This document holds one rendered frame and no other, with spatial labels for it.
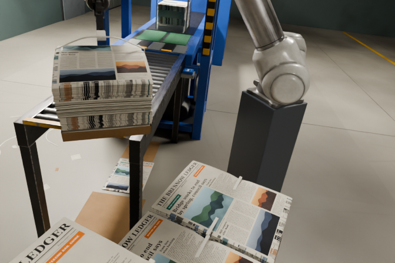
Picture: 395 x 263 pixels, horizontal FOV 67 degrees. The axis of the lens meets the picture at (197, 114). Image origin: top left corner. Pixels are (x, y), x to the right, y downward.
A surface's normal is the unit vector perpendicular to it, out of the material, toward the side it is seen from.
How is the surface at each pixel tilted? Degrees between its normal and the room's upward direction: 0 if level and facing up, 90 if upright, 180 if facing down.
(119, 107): 106
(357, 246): 0
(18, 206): 0
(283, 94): 95
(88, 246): 2
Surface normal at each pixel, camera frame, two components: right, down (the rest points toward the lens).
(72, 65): 0.18, -0.71
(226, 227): 0.09, -0.89
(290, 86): -0.16, 0.53
